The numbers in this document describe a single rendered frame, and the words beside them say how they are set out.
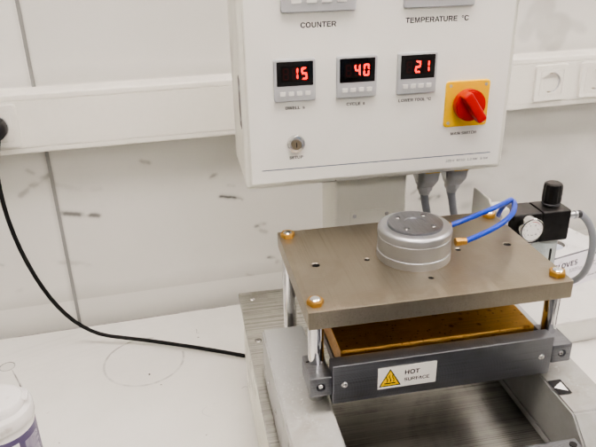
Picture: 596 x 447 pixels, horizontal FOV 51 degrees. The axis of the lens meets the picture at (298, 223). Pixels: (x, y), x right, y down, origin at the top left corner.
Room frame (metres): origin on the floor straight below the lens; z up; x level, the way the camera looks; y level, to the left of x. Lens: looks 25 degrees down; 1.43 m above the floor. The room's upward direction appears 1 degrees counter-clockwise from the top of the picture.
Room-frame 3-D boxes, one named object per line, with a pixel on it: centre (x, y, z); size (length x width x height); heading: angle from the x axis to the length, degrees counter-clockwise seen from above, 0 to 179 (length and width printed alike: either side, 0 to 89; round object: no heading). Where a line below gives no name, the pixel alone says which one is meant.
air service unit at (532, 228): (0.77, -0.32, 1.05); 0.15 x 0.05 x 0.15; 100
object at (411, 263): (0.64, -0.14, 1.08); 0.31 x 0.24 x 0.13; 100
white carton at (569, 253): (1.09, -0.47, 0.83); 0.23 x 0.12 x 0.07; 115
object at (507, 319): (0.60, -0.13, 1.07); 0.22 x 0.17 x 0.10; 100
